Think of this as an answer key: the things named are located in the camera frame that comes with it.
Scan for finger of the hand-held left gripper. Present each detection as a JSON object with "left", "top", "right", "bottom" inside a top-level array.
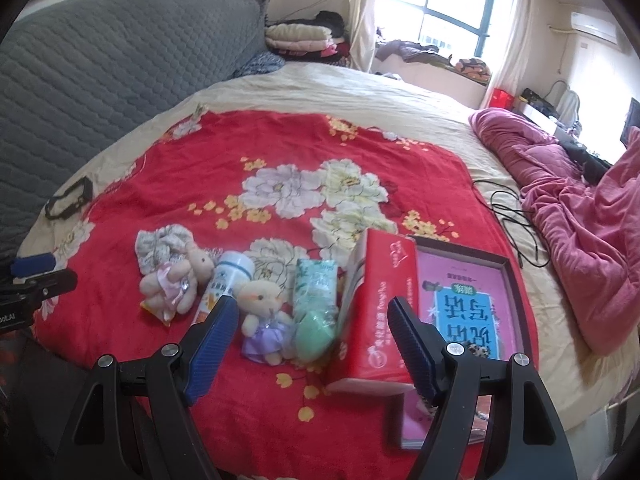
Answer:
[
  {"left": 0, "top": 268, "right": 78, "bottom": 306},
  {"left": 10, "top": 252, "right": 56, "bottom": 278}
]

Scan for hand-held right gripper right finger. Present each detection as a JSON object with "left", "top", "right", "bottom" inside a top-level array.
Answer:
[{"left": 387, "top": 296, "right": 576, "bottom": 480}]

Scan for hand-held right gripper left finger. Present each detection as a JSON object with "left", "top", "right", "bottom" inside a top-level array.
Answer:
[{"left": 52, "top": 294, "right": 241, "bottom": 480}]

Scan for green makeup sponge packet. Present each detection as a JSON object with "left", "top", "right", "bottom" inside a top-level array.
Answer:
[{"left": 292, "top": 259, "right": 342, "bottom": 363}]

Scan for white floral scrunchie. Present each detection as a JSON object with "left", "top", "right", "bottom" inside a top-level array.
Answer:
[{"left": 135, "top": 225, "right": 198, "bottom": 276}]

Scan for red tissue box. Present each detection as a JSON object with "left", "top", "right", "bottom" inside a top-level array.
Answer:
[{"left": 325, "top": 228, "right": 421, "bottom": 393}]

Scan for plush bear purple dress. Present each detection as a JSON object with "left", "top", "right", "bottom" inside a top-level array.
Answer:
[{"left": 237, "top": 280, "right": 296, "bottom": 366}]

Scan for white plastic bottle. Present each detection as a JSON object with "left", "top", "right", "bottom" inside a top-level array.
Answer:
[{"left": 197, "top": 251, "right": 255, "bottom": 328}]

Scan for small orange packet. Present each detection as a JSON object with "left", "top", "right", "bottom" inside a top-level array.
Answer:
[{"left": 140, "top": 297, "right": 176, "bottom": 328}]

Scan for plush rabbit pink dress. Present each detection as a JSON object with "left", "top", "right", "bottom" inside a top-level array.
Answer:
[{"left": 139, "top": 242, "right": 215, "bottom": 313}]

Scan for pink book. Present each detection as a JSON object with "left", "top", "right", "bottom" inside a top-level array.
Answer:
[{"left": 400, "top": 252, "right": 523, "bottom": 451}]

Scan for red floral blanket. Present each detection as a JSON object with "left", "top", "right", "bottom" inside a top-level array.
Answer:
[{"left": 30, "top": 110, "right": 541, "bottom": 480}]

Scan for grey quilted headboard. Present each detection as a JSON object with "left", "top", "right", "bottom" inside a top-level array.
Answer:
[{"left": 0, "top": 0, "right": 266, "bottom": 261}]

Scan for pink fleece blanket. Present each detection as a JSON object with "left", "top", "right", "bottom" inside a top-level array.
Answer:
[{"left": 467, "top": 107, "right": 640, "bottom": 356}]

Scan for black garment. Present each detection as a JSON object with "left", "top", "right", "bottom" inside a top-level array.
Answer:
[{"left": 560, "top": 137, "right": 613, "bottom": 183}]

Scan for beige bed sheet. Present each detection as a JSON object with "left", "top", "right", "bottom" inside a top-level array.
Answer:
[{"left": 15, "top": 60, "right": 640, "bottom": 461}]

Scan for white window bench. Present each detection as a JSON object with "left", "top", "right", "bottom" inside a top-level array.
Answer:
[{"left": 370, "top": 55, "right": 488, "bottom": 108}]

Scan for black bag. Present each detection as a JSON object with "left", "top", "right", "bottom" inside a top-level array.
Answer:
[{"left": 520, "top": 88, "right": 558, "bottom": 116}]

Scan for dark blue patterned cloth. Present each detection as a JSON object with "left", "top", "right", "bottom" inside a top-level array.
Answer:
[{"left": 230, "top": 51, "right": 287, "bottom": 80}]

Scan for colourful patterned cloth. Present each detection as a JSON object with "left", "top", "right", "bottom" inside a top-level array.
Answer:
[{"left": 452, "top": 57, "right": 493, "bottom": 83}]

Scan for white chair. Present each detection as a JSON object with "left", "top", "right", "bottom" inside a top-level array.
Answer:
[{"left": 555, "top": 80, "right": 583, "bottom": 128}]

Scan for dark clothes on sill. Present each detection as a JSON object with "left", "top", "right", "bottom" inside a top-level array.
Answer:
[{"left": 375, "top": 39, "right": 453, "bottom": 66}]

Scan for black monitor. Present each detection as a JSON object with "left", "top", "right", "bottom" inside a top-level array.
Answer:
[{"left": 620, "top": 97, "right": 640, "bottom": 148}]

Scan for pile of folded clothes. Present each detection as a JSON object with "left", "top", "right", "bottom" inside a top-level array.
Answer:
[{"left": 265, "top": 10, "right": 351, "bottom": 58}]

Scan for wide white curtain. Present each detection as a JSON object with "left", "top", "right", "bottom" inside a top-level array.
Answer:
[{"left": 487, "top": 0, "right": 543, "bottom": 111}]

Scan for narrow white curtain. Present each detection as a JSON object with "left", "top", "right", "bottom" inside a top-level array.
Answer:
[{"left": 347, "top": 0, "right": 383, "bottom": 73}]

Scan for window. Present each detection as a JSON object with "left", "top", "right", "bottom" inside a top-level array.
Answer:
[{"left": 375, "top": 0, "right": 503, "bottom": 61}]

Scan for white air conditioner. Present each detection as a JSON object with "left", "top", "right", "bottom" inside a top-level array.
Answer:
[{"left": 570, "top": 10, "right": 623, "bottom": 51}]

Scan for black plastic clip frame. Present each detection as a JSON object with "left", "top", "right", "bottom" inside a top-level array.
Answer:
[{"left": 44, "top": 177, "right": 93, "bottom": 221}]

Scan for black cable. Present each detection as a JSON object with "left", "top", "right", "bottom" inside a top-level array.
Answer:
[{"left": 472, "top": 180, "right": 551, "bottom": 268}]

